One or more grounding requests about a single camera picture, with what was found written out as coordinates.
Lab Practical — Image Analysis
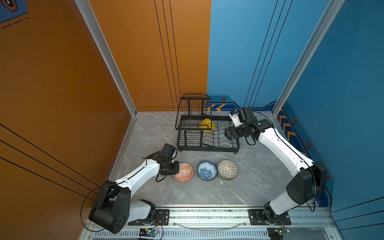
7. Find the orange patterned bowl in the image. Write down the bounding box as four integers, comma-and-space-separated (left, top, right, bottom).
174, 163, 194, 184

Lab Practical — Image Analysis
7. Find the yellow bowl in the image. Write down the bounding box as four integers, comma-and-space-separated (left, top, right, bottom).
199, 118, 215, 132

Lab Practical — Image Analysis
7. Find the blue floral bowl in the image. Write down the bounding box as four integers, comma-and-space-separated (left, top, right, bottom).
197, 161, 218, 181

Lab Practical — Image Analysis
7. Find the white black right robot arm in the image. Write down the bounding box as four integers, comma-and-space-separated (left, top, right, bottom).
225, 108, 328, 225

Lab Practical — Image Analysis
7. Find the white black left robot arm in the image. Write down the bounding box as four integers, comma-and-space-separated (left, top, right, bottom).
89, 144, 180, 234

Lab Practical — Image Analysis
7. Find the brown patterned bowl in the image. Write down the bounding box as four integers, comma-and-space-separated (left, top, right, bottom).
217, 160, 238, 180

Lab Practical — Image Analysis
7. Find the left green circuit board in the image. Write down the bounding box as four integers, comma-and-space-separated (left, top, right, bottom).
138, 228, 159, 240

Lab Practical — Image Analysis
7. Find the green circuit board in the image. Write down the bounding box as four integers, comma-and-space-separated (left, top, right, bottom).
138, 228, 159, 240
267, 228, 291, 240

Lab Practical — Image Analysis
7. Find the right green circuit board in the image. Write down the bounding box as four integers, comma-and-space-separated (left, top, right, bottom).
267, 228, 291, 240

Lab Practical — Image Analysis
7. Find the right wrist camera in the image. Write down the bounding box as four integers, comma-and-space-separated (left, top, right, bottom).
230, 109, 243, 128

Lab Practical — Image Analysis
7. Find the black wire dish rack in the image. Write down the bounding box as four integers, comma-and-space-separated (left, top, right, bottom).
175, 94, 240, 154

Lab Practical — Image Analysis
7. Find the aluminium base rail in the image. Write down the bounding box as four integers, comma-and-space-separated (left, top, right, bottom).
80, 206, 343, 240

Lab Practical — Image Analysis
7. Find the aluminium right corner post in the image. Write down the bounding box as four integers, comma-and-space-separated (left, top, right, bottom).
272, 0, 345, 117

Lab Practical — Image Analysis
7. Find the aluminium corner post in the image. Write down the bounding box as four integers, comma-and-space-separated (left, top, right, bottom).
75, 0, 137, 117
272, 0, 345, 117

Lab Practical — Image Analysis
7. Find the aluminium left corner post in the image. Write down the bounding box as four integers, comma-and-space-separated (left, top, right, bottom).
75, 0, 137, 117

